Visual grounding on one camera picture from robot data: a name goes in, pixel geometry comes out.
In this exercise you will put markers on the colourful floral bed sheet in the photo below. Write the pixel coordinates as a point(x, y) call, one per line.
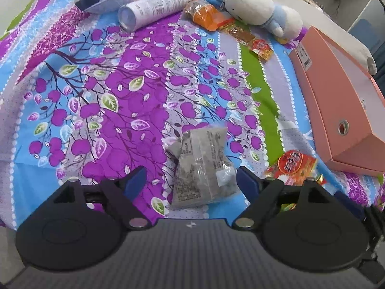
point(83, 100)

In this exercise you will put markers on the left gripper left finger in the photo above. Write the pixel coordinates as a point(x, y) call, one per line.
point(120, 194)

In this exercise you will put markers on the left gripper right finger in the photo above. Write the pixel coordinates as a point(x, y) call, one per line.
point(262, 195)

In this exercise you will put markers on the pink cardboard box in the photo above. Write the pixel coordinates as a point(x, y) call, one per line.
point(345, 105)

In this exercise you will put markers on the white blue plush toy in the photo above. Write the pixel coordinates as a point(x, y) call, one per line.
point(280, 20)

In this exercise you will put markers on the red orange snack packet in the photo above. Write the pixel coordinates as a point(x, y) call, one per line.
point(293, 168)

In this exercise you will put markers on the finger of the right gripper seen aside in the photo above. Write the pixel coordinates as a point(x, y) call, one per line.
point(356, 209)

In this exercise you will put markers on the grey clear snack packet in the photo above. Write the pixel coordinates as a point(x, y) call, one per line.
point(203, 173)

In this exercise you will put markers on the brown red snack strip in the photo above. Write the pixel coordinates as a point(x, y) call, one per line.
point(258, 46)

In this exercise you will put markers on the white spray bottle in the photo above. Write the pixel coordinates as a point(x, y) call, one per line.
point(137, 14)

